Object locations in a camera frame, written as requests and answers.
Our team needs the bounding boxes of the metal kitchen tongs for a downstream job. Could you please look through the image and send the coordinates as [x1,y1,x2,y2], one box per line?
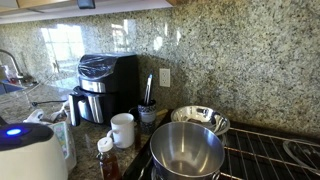
[143,71,154,106]

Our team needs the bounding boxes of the patterned utensil cup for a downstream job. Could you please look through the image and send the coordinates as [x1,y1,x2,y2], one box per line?
[137,99,158,135]

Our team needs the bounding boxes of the black air fryer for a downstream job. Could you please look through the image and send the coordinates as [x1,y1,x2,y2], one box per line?
[68,53,140,128]

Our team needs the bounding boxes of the shiny steel mixing bowl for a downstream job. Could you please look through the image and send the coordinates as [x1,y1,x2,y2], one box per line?
[170,105,231,137]

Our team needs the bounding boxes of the white ceramic mug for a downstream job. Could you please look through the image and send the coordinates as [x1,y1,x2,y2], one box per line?
[106,112,136,150]

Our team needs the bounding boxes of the large steel pot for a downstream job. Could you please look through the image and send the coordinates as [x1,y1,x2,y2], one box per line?
[149,121,226,180]

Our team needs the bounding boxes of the amber honey bottle white cap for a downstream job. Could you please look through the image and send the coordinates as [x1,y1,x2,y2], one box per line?
[96,136,123,180]

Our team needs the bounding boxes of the brown patterned dish towel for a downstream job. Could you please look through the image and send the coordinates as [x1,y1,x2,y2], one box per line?
[44,101,71,124]

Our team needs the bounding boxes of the small black box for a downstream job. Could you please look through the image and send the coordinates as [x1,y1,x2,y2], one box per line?
[77,0,96,10]

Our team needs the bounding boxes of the wooden upper cabinet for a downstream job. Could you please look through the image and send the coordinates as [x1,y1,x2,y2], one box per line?
[0,0,173,25]

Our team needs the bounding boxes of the metal sink faucet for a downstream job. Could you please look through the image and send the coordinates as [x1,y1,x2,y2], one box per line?
[0,48,24,80]

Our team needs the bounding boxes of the glass pot lid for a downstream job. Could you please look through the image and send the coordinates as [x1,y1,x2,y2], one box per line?
[282,138,320,176]

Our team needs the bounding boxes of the white wall outlet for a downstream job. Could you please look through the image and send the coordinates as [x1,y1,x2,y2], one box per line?
[158,68,171,88]

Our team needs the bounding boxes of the wooden utensil handle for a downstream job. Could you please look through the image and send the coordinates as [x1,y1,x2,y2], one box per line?
[155,108,169,118]

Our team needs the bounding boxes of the black air fryer cable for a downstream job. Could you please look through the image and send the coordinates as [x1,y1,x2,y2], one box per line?
[31,99,69,108]

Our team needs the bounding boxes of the wire oven rack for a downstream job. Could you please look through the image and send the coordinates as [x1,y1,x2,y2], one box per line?
[218,126,320,180]

